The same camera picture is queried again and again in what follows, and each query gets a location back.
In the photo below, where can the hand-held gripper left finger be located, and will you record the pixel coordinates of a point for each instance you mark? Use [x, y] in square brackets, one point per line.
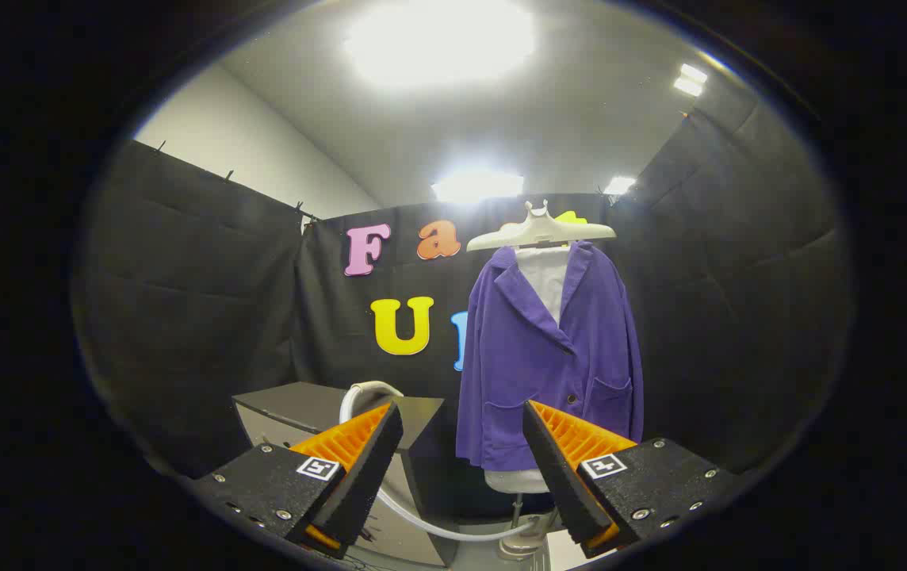
[370, 468]

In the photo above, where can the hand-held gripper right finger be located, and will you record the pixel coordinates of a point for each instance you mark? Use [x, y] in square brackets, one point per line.
[553, 468]

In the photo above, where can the purple jacket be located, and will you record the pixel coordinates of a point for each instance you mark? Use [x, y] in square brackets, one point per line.
[525, 373]

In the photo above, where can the white garment form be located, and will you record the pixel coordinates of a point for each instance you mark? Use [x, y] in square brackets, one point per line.
[545, 277]

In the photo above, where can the white clothes hanger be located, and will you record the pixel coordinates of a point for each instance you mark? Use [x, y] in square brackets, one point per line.
[541, 231]

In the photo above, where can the white stand pole with base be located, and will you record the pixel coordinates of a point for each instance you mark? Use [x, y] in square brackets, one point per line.
[518, 511]

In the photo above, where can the white paper sheet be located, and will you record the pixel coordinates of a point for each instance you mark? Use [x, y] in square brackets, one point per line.
[568, 551]

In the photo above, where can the grey cabinet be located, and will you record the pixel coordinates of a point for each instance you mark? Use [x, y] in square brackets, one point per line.
[295, 404]

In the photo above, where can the black backdrop cloth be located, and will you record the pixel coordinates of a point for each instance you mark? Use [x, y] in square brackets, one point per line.
[184, 317]

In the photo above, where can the ceiling light panel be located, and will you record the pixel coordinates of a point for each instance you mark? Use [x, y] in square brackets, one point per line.
[477, 187]
[620, 185]
[690, 80]
[442, 40]

